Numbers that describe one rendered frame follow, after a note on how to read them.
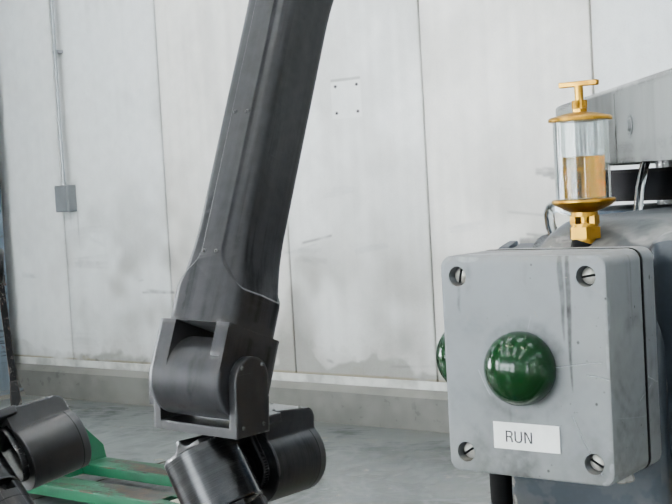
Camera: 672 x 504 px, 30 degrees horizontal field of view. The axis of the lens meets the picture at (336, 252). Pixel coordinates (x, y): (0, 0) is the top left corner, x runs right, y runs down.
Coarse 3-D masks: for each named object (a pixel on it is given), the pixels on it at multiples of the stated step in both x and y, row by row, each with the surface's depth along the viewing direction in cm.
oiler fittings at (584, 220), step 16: (592, 80) 56; (576, 96) 57; (576, 112) 56; (592, 112) 56; (560, 208) 57; (576, 208) 56; (592, 208) 56; (576, 224) 57; (592, 224) 57; (592, 240) 57
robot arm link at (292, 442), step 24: (240, 360) 87; (240, 384) 87; (264, 384) 89; (240, 408) 87; (264, 408) 89; (288, 408) 95; (192, 432) 89; (216, 432) 88; (240, 432) 87; (264, 432) 93; (288, 432) 94; (312, 432) 96; (288, 456) 93; (312, 456) 95; (288, 480) 93; (312, 480) 96
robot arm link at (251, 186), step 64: (256, 0) 95; (320, 0) 95; (256, 64) 93; (256, 128) 91; (256, 192) 90; (192, 256) 91; (256, 256) 90; (192, 320) 89; (256, 320) 89; (192, 384) 87
